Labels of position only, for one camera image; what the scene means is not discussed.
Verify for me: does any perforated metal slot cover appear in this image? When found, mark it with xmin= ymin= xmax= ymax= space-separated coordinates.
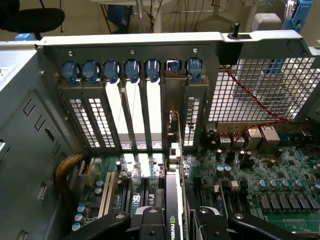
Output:
xmin=56 ymin=83 xmax=102 ymax=151
xmin=183 ymin=81 xmax=210 ymax=148
xmin=82 ymin=83 xmax=121 ymax=151

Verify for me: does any blue disk caddy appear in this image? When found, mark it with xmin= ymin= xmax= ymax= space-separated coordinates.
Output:
xmin=268 ymin=0 xmax=314 ymax=76

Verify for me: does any black intrusion switch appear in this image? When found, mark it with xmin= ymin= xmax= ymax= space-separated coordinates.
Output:
xmin=217 ymin=23 xmax=252 ymax=65

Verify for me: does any grey power supply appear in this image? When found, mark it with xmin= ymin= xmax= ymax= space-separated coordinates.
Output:
xmin=0 ymin=41 xmax=83 ymax=240

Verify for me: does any long black expansion slot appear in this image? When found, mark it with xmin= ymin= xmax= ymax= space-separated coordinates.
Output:
xmin=192 ymin=176 xmax=205 ymax=201

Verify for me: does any green motherboard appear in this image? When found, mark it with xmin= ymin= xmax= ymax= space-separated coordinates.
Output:
xmin=72 ymin=134 xmax=320 ymax=240

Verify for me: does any silver network port block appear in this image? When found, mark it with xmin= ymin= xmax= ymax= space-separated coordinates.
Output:
xmin=258 ymin=124 xmax=281 ymax=154

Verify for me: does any red black twisted wire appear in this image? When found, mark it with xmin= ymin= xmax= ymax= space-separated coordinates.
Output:
xmin=222 ymin=64 xmax=292 ymax=151

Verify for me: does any blue plastic clip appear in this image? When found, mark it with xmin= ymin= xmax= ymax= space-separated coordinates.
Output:
xmin=14 ymin=33 xmax=35 ymax=42

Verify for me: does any short black expansion slot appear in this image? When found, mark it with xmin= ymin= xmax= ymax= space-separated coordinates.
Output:
xmin=140 ymin=176 xmax=150 ymax=208

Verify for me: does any silver hard disk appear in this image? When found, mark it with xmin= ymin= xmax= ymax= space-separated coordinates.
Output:
xmin=283 ymin=0 xmax=300 ymax=23

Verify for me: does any black office chair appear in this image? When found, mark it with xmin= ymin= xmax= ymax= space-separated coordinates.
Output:
xmin=0 ymin=0 xmax=66 ymax=41

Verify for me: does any grey open PC case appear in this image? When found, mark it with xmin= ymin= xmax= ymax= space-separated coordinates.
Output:
xmin=0 ymin=29 xmax=320 ymax=240

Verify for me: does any white PCI expansion slot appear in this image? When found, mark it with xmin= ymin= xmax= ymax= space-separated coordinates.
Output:
xmin=96 ymin=171 xmax=116 ymax=219

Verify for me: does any grey metal pole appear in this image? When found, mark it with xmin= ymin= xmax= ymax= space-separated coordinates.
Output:
xmin=136 ymin=0 xmax=147 ymax=33

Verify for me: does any yellow braided power wire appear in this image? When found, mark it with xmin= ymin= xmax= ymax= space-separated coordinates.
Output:
xmin=54 ymin=152 xmax=99 ymax=216

